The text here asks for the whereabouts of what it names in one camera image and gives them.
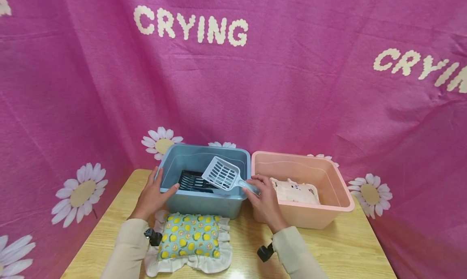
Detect person's left hand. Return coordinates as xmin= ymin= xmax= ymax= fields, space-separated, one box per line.
xmin=131 ymin=167 xmax=180 ymax=227

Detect person's right hand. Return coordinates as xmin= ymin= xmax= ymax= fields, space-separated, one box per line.
xmin=242 ymin=174 xmax=291 ymax=234

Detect light blue slotted litter scoop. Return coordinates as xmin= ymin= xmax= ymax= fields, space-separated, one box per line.
xmin=201 ymin=156 xmax=261 ymax=195

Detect blue plastic bin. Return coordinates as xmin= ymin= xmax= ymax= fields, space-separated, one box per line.
xmin=155 ymin=144 xmax=252 ymax=220

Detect black slotted plastic scoop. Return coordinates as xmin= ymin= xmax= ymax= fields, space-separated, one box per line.
xmin=178 ymin=170 xmax=220 ymax=194

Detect white printed cloth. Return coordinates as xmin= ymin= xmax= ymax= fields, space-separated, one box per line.
xmin=270 ymin=177 xmax=321 ymax=206

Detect black wrist band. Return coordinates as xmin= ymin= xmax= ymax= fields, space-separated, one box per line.
xmin=256 ymin=242 xmax=275 ymax=263
xmin=144 ymin=227 xmax=163 ymax=247

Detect lemon print frilled pillow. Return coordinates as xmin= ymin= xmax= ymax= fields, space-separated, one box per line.
xmin=144 ymin=210 xmax=234 ymax=278

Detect pink plastic bin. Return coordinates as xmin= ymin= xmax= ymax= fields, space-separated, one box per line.
xmin=251 ymin=151 xmax=356 ymax=230

